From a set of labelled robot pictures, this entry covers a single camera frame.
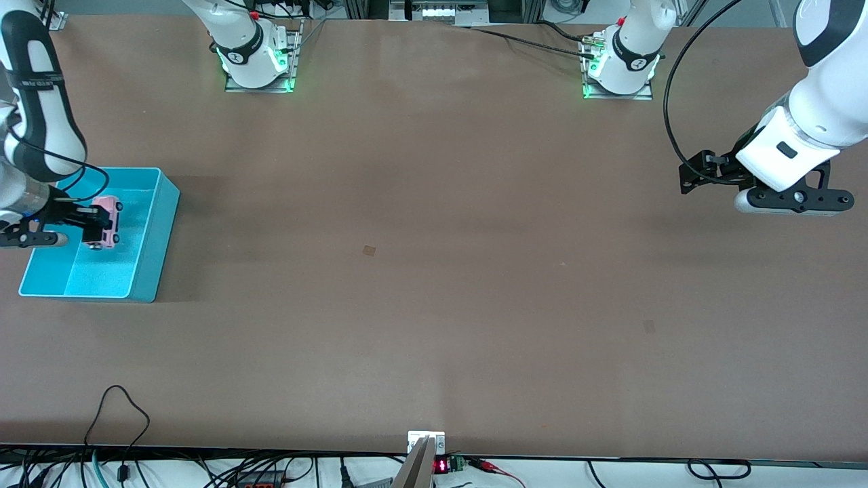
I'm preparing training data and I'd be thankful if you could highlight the silver metal mounting bracket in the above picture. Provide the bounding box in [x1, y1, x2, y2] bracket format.
[408, 431, 446, 455]

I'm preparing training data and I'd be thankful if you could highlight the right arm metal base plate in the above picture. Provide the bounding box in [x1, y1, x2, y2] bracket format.
[224, 20, 304, 94]

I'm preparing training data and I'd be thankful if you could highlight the thick black base cable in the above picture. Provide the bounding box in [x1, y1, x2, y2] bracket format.
[468, 20, 601, 62]

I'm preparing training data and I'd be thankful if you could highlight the thin black looped cable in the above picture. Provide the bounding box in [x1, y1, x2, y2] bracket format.
[83, 385, 151, 488]

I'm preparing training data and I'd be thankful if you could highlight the red clip lead cable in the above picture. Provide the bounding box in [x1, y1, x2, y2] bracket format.
[467, 457, 527, 488]

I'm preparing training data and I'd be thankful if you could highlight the grey metal camera bar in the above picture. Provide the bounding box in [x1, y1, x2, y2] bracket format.
[391, 437, 436, 488]

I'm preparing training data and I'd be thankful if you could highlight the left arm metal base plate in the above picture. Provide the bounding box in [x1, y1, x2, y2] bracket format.
[580, 37, 654, 102]

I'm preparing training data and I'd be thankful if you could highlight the black coiled cable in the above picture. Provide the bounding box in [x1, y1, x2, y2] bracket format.
[686, 459, 753, 481]

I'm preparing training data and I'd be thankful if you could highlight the pink jeep toy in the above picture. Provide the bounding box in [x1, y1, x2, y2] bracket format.
[88, 195, 124, 251]

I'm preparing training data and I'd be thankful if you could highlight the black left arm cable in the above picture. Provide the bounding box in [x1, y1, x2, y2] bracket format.
[663, 0, 747, 185]

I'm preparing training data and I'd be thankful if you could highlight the cyan plastic bin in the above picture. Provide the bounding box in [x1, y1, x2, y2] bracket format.
[18, 167, 181, 304]

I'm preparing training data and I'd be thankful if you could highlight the white lit device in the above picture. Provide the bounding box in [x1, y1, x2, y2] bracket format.
[419, 3, 464, 22]

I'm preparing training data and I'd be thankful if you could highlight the power strip with red switches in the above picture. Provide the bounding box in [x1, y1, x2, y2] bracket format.
[234, 471, 287, 488]

